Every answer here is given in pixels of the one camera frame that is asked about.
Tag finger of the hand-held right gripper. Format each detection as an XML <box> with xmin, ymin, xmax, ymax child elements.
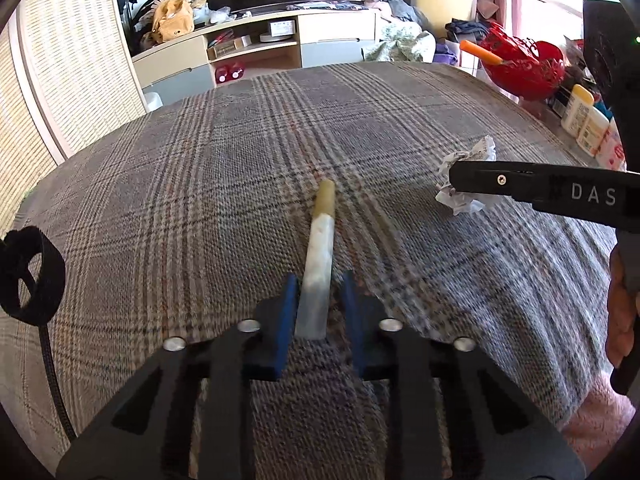
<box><xmin>448</xmin><ymin>159</ymin><xmax>535</xmax><ymax>211</ymax></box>

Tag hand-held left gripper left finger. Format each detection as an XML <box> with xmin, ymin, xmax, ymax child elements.
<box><xmin>55</xmin><ymin>274</ymin><xmax>301</xmax><ymax>480</ymax></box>

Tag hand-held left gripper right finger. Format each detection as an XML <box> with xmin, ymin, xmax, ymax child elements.
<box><xmin>341</xmin><ymin>271</ymin><xmax>587</xmax><ymax>480</ymax></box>

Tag white paper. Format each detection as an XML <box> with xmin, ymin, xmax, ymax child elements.
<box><xmin>434</xmin><ymin>135</ymin><xmax>498</xmax><ymax>217</ymax></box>

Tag white and yellow stick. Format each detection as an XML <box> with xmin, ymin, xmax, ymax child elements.
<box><xmin>294</xmin><ymin>179</ymin><xmax>337</xmax><ymax>341</ymax></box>

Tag person's right hand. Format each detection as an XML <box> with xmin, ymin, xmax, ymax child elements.
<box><xmin>604</xmin><ymin>254</ymin><xmax>639</xmax><ymax>369</ymax></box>

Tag yellow capped lotion bottle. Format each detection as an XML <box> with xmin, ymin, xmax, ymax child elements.
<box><xmin>561</xmin><ymin>84</ymin><xmax>595</xmax><ymax>136</ymax></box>

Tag white lotion bottle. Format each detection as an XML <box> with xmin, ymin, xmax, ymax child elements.
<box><xmin>576</xmin><ymin>110</ymin><xmax>611</xmax><ymax>157</ymax></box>

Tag red perforated bowl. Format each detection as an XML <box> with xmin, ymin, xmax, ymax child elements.
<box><xmin>477</xmin><ymin>22</ymin><xmax>566</xmax><ymax>102</ymax></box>

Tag dark blue clothes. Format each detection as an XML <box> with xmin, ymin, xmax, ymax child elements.
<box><xmin>445</xmin><ymin>19</ymin><xmax>489</xmax><ymax>44</ymax></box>

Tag plaid tablecloth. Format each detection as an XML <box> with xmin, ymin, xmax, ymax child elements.
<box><xmin>0</xmin><ymin>60</ymin><xmax>626</xmax><ymax>480</ymax></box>

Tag green floral cloth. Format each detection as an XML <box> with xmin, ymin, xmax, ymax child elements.
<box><xmin>362</xmin><ymin>22</ymin><xmax>437</xmax><ymax>64</ymax></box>

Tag pile of clothes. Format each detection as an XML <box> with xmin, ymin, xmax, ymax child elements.
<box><xmin>365</xmin><ymin>0</ymin><xmax>426</xmax><ymax>26</ymax></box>

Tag red bottles pack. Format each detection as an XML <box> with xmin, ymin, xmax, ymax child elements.
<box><xmin>215</xmin><ymin>62</ymin><xmax>246</xmax><ymax>85</ymax></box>

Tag pink fluffy rug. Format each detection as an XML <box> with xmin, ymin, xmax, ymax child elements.
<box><xmin>560</xmin><ymin>387</ymin><xmax>634</xmax><ymax>444</ymax></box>

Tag white box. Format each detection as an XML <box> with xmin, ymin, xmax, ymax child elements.
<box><xmin>260</xmin><ymin>20</ymin><xmax>297</xmax><ymax>42</ymax></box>

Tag brown cardboard box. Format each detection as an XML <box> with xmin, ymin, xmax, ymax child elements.
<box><xmin>207</xmin><ymin>40</ymin><xmax>241</xmax><ymax>60</ymax></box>

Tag cream television cabinet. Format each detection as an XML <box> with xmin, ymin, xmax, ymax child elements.
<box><xmin>132</xmin><ymin>7</ymin><xmax>384</xmax><ymax>106</ymax></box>

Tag brown plush bag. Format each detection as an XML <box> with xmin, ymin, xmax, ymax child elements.
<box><xmin>150</xmin><ymin>0</ymin><xmax>196</xmax><ymax>44</ymax></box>

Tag orange handle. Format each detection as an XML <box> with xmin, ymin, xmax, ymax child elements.
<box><xmin>460</xmin><ymin>40</ymin><xmax>506</xmax><ymax>65</ymax></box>

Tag black velcro strap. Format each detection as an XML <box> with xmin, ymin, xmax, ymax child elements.
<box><xmin>0</xmin><ymin>226</ymin><xmax>67</xmax><ymax>323</ymax></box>

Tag black braided cable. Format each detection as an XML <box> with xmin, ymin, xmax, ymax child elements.
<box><xmin>37</xmin><ymin>321</ymin><xmax>79</xmax><ymax>444</ymax></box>

